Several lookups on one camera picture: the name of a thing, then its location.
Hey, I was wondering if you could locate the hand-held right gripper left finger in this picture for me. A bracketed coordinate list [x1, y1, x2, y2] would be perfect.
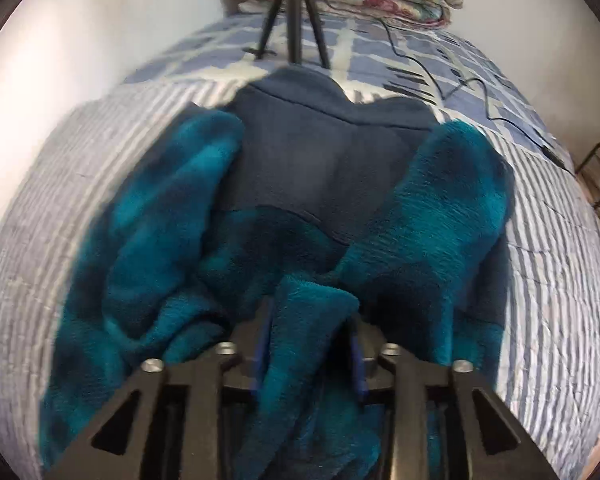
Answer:
[45, 301, 273, 480]

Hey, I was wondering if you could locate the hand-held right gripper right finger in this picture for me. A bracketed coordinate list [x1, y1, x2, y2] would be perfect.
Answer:
[347, 317, 562, 480]

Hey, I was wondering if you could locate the teal plaid fleece jacket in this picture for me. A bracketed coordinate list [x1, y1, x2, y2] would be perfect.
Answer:
[37, 67, 517, 480]

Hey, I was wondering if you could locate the blue striped bed quilt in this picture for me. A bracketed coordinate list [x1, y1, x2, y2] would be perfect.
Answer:
[0, 10, 600, 480]

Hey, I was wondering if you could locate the black tripod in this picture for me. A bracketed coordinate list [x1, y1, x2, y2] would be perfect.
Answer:
[242, 0, 332, 69]

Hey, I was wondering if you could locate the black ring light cable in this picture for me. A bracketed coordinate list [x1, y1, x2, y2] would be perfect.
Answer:
[375, 14, 579, 177]

